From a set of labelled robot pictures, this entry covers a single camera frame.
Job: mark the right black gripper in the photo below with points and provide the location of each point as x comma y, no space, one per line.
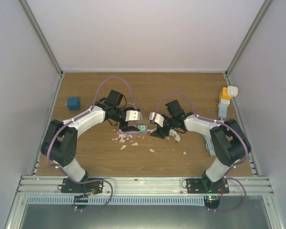
159,133

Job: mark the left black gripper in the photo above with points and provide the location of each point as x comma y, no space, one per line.
124,127

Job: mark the purple power strip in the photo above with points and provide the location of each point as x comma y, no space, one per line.
133,130

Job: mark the green plug adapter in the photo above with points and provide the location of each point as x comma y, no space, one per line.
142,128

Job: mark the blue cube plug adapter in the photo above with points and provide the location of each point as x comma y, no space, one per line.
73,103

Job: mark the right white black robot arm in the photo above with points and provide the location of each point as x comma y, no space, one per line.
231,146

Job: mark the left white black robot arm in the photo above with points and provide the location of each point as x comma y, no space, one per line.
60,142

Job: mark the yellow plug adapter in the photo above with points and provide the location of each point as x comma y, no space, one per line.
224,95

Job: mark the white plastic debris pile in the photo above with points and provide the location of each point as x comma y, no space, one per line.
124,141

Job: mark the light blue charger block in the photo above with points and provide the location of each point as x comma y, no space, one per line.
222,108

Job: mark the white cube adapter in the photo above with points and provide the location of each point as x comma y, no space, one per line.
232,91

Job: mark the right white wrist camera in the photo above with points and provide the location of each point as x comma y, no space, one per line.
156,118

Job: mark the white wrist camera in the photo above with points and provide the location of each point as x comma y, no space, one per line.
156,118
132,115

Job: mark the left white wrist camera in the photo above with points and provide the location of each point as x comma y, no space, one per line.
132,115

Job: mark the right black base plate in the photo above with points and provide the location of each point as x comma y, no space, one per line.
195,186

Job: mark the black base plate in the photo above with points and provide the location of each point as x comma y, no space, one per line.
195,186
94,186

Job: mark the slotted grey cable duct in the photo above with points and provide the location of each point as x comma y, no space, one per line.
118,200

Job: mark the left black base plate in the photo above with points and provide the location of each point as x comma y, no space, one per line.
94,186

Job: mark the aluminium front rail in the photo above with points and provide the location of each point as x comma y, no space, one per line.
145,186

